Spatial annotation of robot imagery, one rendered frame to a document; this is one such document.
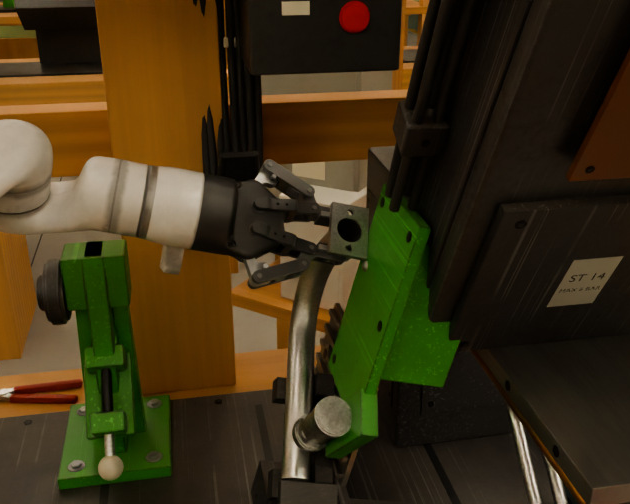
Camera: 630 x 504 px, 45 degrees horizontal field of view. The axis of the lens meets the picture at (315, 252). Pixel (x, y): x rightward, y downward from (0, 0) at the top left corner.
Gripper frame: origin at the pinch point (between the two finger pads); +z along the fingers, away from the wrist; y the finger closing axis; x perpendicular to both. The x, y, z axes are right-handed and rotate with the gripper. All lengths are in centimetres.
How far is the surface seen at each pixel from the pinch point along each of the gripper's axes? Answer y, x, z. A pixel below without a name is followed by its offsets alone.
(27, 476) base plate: -23.8, 32.4, -26.0
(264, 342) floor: 43, 211, 43
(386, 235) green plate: -2.0, -7.0, 2.9
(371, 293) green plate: -6.7, -3.6, 2.9
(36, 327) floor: 45, 247, -42
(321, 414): -18.0, -0.3, -0.3
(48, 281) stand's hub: -4.3, 16.2, -27.1
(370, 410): -17.6, -2.7, 3.6
